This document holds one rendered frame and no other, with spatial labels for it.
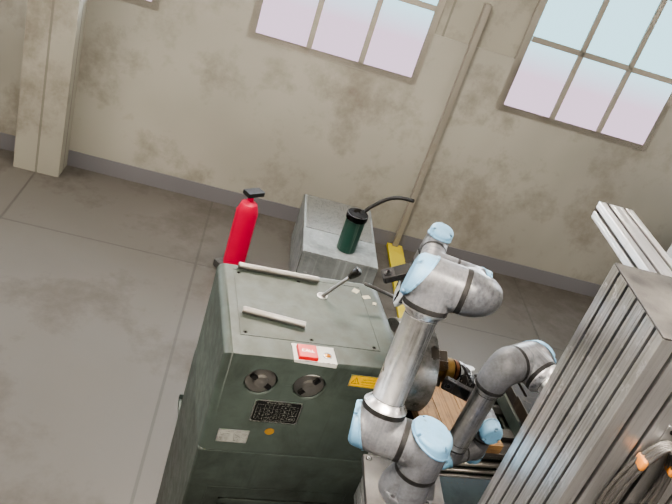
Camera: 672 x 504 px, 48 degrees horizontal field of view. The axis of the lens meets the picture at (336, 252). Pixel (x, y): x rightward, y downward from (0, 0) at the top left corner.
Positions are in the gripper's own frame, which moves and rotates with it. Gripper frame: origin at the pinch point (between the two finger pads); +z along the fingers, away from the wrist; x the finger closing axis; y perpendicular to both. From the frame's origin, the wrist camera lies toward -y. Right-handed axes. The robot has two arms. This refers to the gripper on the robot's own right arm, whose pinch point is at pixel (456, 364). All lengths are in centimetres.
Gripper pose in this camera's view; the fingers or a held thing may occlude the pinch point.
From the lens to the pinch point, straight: 277.6
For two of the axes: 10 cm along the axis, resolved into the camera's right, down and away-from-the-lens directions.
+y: 9.5, 1.7, 2.8
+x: 2.9, -8.2, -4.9
